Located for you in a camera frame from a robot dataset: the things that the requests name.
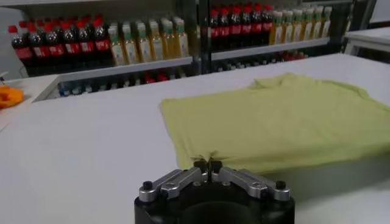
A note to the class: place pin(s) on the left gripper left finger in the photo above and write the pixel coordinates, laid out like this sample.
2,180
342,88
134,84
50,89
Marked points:
173,185

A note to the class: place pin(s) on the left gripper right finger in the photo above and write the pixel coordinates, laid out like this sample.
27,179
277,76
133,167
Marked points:
250,184

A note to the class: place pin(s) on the green t-shirt with white print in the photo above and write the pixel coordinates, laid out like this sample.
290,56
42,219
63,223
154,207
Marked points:
274,121

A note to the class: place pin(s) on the small red cap cola bottle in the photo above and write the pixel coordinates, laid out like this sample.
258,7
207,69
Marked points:
150,78
162,76
300,55
288,56

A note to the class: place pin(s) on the white store shelf unit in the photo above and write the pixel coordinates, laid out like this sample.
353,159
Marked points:
137,67

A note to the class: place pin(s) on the beverage display shelf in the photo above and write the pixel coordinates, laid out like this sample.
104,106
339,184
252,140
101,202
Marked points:
268,48

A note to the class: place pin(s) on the yellow juice bottle green label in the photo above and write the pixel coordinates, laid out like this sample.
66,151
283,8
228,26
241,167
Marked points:
131,50
287,30
297,30
182,43
144,48
117,51
276,32
317,26
307,28
157,46
326,25
169,45

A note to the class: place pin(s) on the blue water bottle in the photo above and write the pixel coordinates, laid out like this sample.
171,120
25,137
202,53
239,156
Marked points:
64,90

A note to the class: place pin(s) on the white side table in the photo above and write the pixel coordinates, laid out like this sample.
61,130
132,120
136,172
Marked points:
24,88

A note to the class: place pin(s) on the crumpled orange cloth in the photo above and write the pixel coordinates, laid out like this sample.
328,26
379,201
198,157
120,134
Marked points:
10,97

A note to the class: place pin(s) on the white table with metal legs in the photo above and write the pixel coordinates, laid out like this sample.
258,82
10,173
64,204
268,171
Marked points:
368,35

